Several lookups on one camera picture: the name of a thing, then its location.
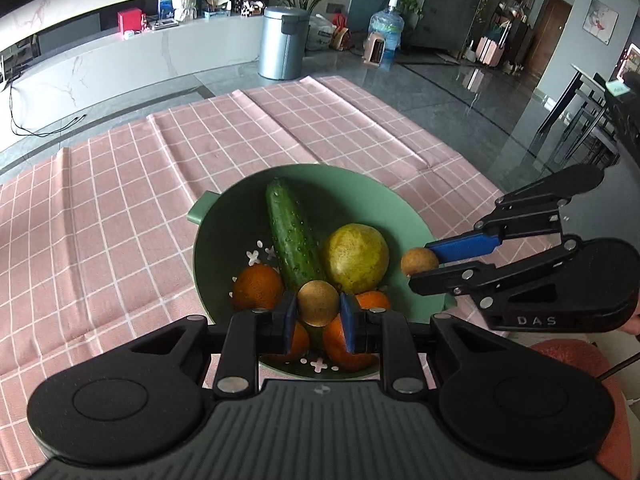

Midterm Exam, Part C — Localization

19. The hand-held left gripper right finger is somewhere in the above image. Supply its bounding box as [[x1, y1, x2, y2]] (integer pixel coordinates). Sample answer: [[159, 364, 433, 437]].
[[340, 292, 508, 396]]

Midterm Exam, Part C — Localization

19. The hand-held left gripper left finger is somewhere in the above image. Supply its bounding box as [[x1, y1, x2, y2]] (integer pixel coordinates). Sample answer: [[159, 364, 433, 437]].
[[127, 292, 298, 396]]

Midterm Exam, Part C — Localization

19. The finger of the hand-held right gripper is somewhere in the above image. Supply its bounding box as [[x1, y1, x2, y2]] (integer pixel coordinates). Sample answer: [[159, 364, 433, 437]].
[[408, 236, 583, 312], [424, 164, 607, 264]]

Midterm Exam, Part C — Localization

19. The orange tangerine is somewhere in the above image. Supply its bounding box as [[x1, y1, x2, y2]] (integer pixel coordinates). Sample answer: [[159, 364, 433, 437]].
[[287, 320, 311, 365], [232, 265, 285, 311], [322, 316, 379, 372], [356, 290, 392, 311]]

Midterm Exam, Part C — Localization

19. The small brown kiwi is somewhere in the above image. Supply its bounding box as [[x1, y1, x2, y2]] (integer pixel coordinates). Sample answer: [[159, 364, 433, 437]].
[[297, 281, 340, 325], [400, 248, 440, 279]]

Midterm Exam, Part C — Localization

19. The yellow-green pear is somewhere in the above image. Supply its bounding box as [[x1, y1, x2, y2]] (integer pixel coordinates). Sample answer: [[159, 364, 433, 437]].
[[323, 223, 390, 295]]

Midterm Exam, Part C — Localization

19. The green cucumber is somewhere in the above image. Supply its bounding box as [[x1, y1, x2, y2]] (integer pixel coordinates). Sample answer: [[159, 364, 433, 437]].
[[265, 178, 329, 295]]

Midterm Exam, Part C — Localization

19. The green plastic colander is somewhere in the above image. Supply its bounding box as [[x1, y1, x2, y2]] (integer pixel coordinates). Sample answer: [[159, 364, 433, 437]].
[[186, 163, 458, 382]]

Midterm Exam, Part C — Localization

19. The person's right hand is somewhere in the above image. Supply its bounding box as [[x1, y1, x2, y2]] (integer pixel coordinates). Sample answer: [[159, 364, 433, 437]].
[[623, 300, 640, 337]]

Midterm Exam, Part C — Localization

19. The dark dining table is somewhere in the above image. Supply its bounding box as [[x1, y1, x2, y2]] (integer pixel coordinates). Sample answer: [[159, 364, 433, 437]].
[[537, 62, 640, 167]]

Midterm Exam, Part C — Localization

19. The pink suitcase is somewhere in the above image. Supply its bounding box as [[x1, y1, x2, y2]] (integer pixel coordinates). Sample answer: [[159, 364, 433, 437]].
[[474, 34, 507, 67]]

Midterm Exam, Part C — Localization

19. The pink checked tablecloth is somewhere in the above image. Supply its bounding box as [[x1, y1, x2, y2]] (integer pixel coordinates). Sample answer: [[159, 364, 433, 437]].
[[0, 76, 553, 480]]

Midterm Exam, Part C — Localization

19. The small wooden heater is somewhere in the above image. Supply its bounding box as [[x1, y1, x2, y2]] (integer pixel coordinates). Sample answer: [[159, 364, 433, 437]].
[[363, 32, 387, 68]]

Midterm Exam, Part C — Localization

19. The brown wooden door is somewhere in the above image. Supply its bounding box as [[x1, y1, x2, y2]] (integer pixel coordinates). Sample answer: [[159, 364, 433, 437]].
[[536, 0, 574, 79]]

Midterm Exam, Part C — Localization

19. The blue water jug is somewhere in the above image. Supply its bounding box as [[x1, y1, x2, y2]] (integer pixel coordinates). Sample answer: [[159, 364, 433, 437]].
[[369, 0, 405, 69]]

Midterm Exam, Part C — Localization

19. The grey tall cabinet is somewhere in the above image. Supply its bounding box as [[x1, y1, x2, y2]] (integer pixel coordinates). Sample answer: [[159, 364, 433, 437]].
[[414, 0, 489, 54]]

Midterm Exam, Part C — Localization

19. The orange bag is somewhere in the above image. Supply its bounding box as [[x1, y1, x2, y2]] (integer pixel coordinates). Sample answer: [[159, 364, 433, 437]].
[[330, 12, 352, 51]]

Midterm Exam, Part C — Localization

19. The white plastic bag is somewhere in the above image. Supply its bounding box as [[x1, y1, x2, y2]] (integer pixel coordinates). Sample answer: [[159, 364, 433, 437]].
[[305, 14, 337, 51]]

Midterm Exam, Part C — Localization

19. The grey pedal trash can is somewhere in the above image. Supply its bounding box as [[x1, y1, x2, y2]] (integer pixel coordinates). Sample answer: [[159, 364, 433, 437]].
[[258, 6, 311, 81]]

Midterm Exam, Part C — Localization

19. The white marble tv cabinet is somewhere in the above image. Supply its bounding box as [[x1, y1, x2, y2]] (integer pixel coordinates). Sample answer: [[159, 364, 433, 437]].
[[0, 7, 272, 157]]

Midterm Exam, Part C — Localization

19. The red box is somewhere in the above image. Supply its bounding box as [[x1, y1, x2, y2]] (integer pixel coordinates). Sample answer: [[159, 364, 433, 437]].
[[118, 8, 144, 35]]

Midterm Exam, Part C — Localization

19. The thin black cord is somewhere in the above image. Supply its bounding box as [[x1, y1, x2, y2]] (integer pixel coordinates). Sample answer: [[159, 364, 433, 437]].
[[597, 355, 640, 381]]

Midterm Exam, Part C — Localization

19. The framed wall picture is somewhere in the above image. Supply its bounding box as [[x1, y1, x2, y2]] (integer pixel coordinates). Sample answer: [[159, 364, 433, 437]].
[[584, 0, 617, 44]]

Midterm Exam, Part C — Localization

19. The black power cable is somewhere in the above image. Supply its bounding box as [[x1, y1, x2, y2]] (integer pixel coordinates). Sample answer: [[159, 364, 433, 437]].
[[7, 80, 89, 137]]

